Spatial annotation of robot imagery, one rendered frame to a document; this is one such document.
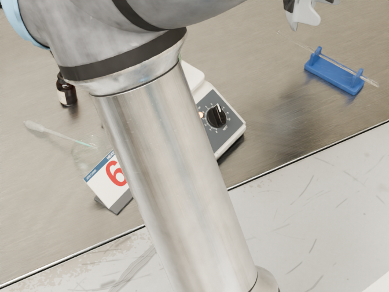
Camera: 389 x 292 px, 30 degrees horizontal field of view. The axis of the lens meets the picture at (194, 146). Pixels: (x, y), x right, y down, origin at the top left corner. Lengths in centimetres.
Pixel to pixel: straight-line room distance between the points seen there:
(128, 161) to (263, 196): 47
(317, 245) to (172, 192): 44
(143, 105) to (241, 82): 62
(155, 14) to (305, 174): 62
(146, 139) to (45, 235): 47
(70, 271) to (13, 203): 15
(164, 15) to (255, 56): 73
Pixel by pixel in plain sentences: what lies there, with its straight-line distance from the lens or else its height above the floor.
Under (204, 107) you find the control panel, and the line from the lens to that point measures 110.
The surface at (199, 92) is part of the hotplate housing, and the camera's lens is 111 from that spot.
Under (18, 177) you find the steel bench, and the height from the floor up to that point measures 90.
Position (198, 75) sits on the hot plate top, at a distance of 111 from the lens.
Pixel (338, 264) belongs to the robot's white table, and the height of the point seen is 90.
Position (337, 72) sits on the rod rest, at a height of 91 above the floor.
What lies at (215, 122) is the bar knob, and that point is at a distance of 110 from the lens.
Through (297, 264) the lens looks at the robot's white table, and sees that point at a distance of 103.
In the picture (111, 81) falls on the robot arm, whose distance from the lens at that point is 60.
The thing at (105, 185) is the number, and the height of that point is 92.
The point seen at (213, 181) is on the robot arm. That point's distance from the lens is 66.
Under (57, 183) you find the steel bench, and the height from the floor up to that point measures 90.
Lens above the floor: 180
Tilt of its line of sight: 53 degrees down
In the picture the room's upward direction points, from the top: straight up
